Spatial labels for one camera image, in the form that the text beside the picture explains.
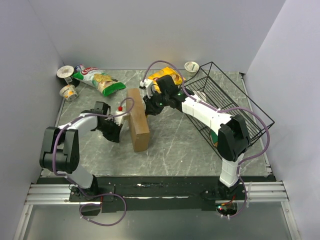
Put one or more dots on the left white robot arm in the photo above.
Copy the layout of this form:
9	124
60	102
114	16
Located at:
60	150

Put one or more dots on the yogurt cup at back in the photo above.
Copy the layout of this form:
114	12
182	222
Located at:
191	68

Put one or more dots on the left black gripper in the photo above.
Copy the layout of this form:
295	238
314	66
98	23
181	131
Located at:
113	136

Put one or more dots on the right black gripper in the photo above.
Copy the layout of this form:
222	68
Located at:
150	109

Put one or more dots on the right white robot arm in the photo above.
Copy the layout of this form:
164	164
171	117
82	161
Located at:
232	135

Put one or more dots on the yogurt cup upright corner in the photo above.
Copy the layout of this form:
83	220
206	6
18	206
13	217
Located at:
65	72

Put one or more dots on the green snack pack in basket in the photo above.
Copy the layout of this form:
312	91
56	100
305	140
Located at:
214	138

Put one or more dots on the yogurt cup yellow label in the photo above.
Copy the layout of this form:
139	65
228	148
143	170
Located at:
68	92

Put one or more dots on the aluminium rail frame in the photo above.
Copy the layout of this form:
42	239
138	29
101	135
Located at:
59	194

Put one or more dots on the blue white cup behind bag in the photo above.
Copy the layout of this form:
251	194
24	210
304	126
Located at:
79	68

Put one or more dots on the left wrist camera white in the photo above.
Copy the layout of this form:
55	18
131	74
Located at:
120	116

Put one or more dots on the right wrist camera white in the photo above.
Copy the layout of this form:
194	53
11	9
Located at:
146	84

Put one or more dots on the black wire basket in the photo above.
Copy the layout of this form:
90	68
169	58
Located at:
227	91

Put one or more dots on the cup inside wire basket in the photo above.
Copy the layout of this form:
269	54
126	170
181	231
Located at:
201	95

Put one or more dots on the brown cardboard express box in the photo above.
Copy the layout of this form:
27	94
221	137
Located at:
137	121

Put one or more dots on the green white chips bag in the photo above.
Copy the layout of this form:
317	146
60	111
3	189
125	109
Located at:
99	79

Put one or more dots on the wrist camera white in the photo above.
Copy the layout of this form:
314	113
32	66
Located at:
146	84
120	116

